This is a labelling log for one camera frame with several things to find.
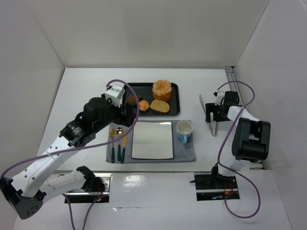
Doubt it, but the seeded bread slice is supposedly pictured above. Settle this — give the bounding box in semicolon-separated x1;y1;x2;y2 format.
149;99;170;114

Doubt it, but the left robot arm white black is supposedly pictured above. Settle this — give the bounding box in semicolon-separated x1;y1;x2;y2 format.
0;94;139;219

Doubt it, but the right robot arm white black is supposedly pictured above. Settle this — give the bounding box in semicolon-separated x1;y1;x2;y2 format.
201;91;271;189

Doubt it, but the brown chocolate croissant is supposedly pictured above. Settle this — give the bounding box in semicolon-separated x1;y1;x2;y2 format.
124;94;142;106

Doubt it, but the small round bun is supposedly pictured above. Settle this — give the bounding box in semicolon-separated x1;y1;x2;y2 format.
139;100;149;112

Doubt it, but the white square plate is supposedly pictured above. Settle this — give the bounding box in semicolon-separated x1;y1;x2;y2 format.
131;121;174;160

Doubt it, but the large sugared orange brioche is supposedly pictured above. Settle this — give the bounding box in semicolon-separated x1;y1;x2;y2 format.
152;80;172;102

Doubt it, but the light blue mug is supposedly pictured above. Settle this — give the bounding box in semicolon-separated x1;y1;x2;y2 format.
176;120;193;144

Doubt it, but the black baking tray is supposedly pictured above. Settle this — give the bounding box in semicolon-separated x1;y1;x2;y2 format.
128;82;180;116

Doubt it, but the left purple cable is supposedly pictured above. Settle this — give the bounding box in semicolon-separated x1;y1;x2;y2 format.
0;79;141;230

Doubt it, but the gold fork green handle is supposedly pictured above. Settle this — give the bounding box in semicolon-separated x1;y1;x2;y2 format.
110;128;115;163

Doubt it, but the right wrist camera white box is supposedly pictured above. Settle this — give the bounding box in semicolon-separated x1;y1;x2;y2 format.
213;91;224;105

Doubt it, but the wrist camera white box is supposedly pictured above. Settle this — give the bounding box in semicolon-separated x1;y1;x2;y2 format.
105;85;125;107
213;91;224;105

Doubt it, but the gold spoon green handle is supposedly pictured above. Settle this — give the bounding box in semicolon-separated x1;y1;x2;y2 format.
116;127;124;161

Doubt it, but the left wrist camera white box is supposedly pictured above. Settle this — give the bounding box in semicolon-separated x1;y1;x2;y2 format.
105;85;125;107

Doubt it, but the gold knife green handle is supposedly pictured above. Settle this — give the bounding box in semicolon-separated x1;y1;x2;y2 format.
120;135;127;163

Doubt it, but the aluminium frame rail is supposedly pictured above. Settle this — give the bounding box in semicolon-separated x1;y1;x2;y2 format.
221;68;259;172

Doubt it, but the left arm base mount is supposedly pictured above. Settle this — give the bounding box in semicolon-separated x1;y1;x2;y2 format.
65;172;111;204

